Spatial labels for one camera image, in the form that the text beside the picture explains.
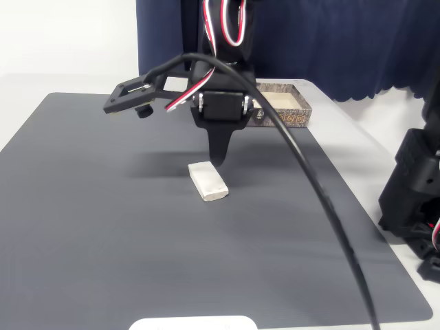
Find white rectangular eraser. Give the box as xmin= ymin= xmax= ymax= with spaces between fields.
xmin=187 ymin=160 xmax=230 ymax=204

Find brown patterned cardboard box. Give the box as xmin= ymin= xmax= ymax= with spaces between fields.
xmin=246 ymin=82 xmax=314 ymax=129

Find dark grey textured mat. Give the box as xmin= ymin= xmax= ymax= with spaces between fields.
xmin=0 ymin=91 xmax=434 ymax=326

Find dark blue curtain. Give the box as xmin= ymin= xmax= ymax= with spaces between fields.
xmin=135 ymin=0 xmax=440 ymax=104

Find white bowl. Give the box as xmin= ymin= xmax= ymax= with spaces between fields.
xmin=128 ymin=315 xmax=259 ymax=330

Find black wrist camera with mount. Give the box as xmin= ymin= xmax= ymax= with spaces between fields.
xmin=102 ymin=73 xmax=193 ymax=120

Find thick black camera cable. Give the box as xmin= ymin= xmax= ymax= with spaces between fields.
xmin=144 ymin=52 xmax=382 ymax=330

